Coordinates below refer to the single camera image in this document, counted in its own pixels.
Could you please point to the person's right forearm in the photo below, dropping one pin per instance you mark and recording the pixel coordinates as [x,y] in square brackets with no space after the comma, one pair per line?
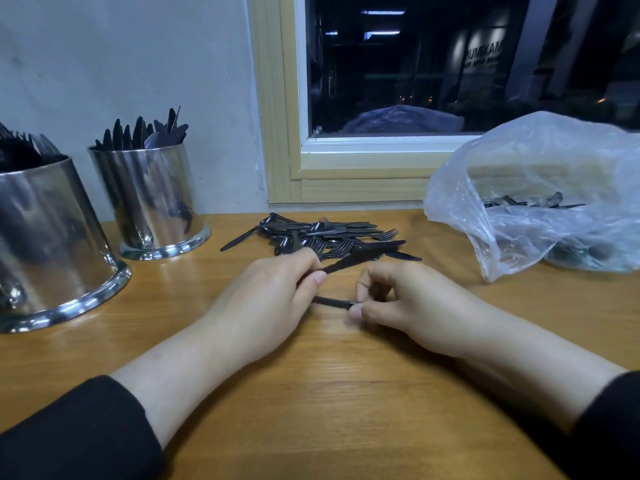
[570,395]

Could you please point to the dark parked car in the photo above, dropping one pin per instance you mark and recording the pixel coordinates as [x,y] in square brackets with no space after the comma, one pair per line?
[400,121]

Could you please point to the person's left forearm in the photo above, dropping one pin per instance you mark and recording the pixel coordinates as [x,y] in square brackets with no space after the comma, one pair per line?
[100,425]

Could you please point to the person's left hand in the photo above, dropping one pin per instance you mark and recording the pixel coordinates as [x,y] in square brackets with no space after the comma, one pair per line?
[260,310]

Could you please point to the person's right hand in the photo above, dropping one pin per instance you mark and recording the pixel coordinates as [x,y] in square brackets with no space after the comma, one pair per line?
[420,305]

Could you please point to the bunch of black knives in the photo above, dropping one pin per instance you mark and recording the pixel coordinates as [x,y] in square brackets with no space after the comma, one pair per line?
[140,135]

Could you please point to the bunch of black forks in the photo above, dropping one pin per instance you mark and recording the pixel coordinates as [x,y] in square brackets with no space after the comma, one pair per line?
[20,150]

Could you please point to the clear plastic bag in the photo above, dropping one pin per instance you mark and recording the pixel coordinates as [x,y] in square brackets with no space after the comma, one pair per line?
[540,185]

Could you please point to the pile of black plastic cutlery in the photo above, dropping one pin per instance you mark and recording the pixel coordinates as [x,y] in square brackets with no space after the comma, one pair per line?
[330,235]

